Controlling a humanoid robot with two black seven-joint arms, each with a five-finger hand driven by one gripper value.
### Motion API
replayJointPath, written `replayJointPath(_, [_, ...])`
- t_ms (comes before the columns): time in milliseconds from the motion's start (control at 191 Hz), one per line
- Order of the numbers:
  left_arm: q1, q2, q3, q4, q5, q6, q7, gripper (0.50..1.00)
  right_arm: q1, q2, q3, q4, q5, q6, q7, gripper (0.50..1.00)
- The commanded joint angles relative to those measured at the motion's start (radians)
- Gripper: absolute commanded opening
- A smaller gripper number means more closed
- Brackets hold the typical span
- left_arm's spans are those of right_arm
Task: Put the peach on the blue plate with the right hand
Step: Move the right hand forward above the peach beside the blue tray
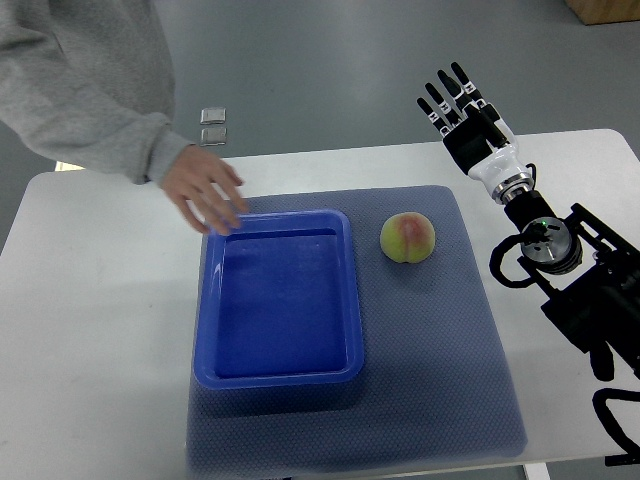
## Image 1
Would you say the wooden box corner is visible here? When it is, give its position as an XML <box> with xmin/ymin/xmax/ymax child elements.
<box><xmin>565</xmin><ymin>0</ymin><xmax>640</xmax><ymax>26</ymax></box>

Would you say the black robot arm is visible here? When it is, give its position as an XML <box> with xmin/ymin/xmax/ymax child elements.
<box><xmin>416</xmin><ymin>63</ymin><xmax>639</xmax><ymax>383</ymax></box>

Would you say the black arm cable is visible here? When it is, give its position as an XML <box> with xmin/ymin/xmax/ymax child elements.
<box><xmin>591</xmin><ymin>387</ymin><xmax>640</xmax><ymax>469</ymax></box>

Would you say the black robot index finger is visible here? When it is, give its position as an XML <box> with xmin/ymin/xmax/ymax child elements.
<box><xmin>451</xmin><ymin>62</ymin><xmax>481</xmax><ymax>108</ymax></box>

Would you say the upper silver floor plate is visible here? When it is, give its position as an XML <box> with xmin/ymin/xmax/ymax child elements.
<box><xmin>200</xmin><ymin>107</ymin><xmax>226</xmax><ymax>125</ymax></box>

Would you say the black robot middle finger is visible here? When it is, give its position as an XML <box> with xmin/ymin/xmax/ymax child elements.
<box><xmin>437</xmin><ymin>70</ymin><xmax>470</xmax><ymax>120</ymax></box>

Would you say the person's bare hand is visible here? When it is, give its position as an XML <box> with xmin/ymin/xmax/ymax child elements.
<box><xmin>160</xmin><ymin>145</ymin><xmax>249</xmax><ymax>235</ymax></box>

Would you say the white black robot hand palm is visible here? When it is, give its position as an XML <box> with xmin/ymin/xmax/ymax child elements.
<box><xmin>442</xmin><ymin>115</ymin><xmax>530</xmax><ymax>204</ymax></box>

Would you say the yellow-red peach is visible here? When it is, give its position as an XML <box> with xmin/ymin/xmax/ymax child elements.
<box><xmin>379</xmin><ymin>212</ymin><xmax>436</xmax><ymax>264</ymax></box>

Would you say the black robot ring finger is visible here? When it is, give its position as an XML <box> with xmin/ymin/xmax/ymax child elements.
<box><xmin>425</xmin><ymin>82</ymin><xmax>462</xmax><ymax>128</ymax></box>

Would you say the silver floor plate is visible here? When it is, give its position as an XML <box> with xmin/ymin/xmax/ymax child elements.
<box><xmin>200</xmin><ymin>107</ymin><xmax>226</xmax><ymax>125</ymax></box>
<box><xmin>200</xmin><ymin>126</ymin><xmax>227</xmax><ymax>146</ymax></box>

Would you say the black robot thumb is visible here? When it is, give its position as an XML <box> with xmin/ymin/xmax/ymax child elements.
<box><xmin>469</xmin><ymin>100</ymin><xmax>510</xmax><ymax>146</ymax></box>

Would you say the lower silver floor plate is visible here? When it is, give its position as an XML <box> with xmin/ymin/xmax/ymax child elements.
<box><xmin>200</xmin><ymin>126</ymin><xmax>227</xmax><ymax>146</ymax></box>

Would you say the blue-grey textured mat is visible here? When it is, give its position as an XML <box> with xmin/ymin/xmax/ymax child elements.
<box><xmin>186</xmin><ymin>186</ymin><xmax>527</xmax><ymax>479</ymax></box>

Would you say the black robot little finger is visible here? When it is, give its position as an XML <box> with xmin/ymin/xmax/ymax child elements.
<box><xmin>416</xmin><ymin>97</ymin><xmax>453</xmax><ymax>136</ymax></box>

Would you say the blue plastic tray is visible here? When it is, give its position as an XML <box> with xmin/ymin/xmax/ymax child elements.
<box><xmin>193</xmin><ymin>209</ymin><xmax>364</xmax><ymax>391</ymax></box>

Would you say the grey sweatshirt sleeve arm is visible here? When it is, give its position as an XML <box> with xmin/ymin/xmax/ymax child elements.
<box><xmin>1</xmin><ymin>1</ymin><xmax>190</xmax><ymax>184</ymax></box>

